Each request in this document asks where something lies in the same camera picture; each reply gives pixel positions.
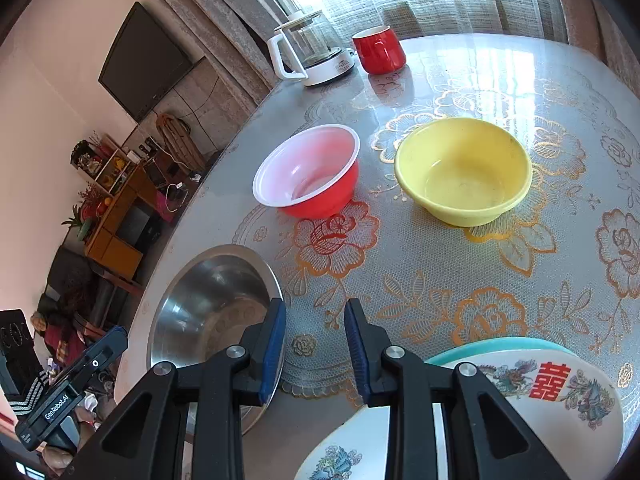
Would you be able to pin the gold lace table mat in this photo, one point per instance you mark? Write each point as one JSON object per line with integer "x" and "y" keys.
{"x": 450, "y": 280}

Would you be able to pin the red mug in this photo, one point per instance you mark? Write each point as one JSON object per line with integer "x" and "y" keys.
{"x": 380, "y": 52}

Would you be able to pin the red plastic bowl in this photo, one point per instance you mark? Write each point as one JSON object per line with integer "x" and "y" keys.
{"x": 320, "y": 200}

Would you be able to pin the black flat television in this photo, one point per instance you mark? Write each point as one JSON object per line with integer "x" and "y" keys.
{"x": 145, "y": 60}

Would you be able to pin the red patterned cloth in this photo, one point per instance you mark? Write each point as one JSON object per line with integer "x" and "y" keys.
{"x": 62, "y": 345}

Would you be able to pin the teal round plate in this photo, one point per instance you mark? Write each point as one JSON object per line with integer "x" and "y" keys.
{"x": 480, "y": 346}

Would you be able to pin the white bowl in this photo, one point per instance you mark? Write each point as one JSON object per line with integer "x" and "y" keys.
{"x": 575, "y": 440}

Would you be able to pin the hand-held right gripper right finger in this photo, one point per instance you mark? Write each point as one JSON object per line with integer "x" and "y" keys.
{"x": 357, "y": 350}

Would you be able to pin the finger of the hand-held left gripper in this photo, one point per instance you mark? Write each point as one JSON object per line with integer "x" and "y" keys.
{"x": 100, "y": 355}

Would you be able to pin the person's left hand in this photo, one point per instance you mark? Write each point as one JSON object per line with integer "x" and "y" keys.
{"x": 57, "y": 460}

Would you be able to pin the wooden chair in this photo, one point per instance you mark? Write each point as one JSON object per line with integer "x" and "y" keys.
{"x": 502, "y": 15}
{"x": 407, "y": 20}

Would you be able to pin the white glass kettle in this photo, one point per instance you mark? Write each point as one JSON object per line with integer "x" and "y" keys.
{"x": 325, "y": 72}

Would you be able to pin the beige textured curtain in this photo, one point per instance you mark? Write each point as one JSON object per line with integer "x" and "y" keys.
{"x": 225, "y": 20}
{"x": 590, "y": 10}

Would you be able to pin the yellow plastic bowl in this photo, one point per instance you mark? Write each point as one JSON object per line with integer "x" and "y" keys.
{"x": 465, "y": 180}

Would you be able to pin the stainless steel bowl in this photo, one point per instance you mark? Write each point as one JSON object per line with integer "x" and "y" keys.
{"x": 200, "y": 300}

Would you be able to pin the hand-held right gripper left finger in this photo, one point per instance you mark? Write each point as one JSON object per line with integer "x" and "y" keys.
{"x": 272, "y": 350}

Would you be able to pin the dark sofa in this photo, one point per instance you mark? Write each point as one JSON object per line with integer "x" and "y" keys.
{"x": 70, "y": 270}

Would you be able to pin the wooden cabinet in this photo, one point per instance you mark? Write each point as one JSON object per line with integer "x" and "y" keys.
{"x": 115, "y": 250}

